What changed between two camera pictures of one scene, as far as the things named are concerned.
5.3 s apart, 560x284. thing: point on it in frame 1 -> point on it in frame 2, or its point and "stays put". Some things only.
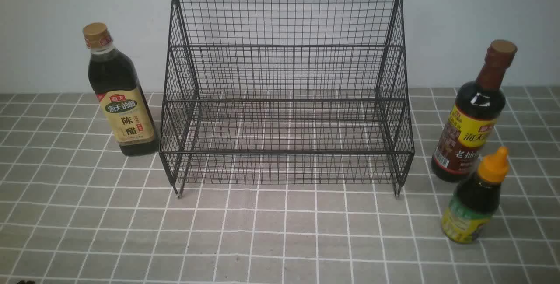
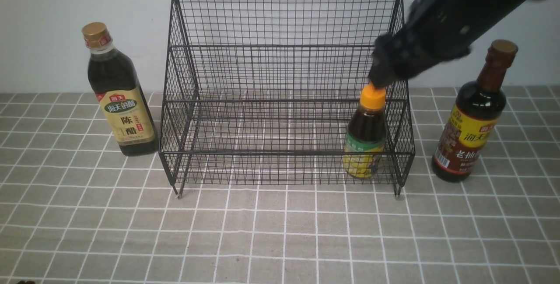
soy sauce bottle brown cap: [477, 106] stays put
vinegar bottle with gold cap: [114, 82] stays put
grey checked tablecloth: [323, 186] stays put
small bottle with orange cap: [474, 199] -> [364, 146]
